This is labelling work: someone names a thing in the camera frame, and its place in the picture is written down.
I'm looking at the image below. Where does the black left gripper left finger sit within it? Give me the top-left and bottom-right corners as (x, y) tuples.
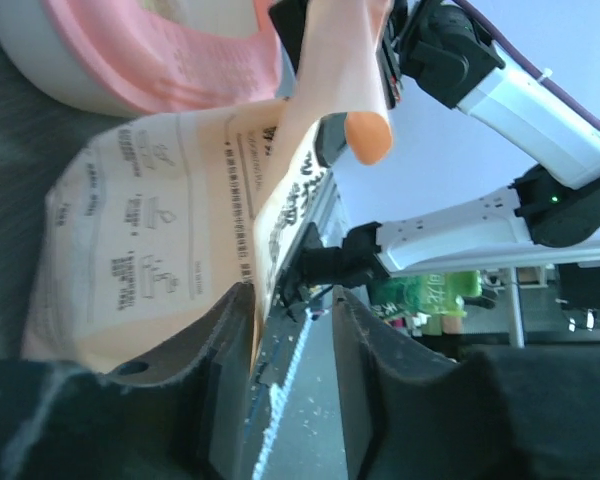
(0, 283), (255, 479)

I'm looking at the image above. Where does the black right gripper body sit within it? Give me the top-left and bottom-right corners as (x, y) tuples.
(269, 0), (416, 111)

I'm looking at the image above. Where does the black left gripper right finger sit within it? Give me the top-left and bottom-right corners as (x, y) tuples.
(332, 287), (600, 479)

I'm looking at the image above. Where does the pink cat litter bag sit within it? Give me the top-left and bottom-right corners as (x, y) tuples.
(21, 1), (392, 373)

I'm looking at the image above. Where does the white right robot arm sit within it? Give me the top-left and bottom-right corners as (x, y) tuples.
(278, 1), (600, 306)

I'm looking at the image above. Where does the pink cat litter box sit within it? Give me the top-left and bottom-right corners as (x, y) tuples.
(0, 0), (282, 117)

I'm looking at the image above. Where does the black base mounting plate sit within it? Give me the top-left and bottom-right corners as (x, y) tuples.
(244, 219), (346, 480)

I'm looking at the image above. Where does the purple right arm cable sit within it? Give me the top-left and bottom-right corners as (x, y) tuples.
(452, 0), (600, 144)

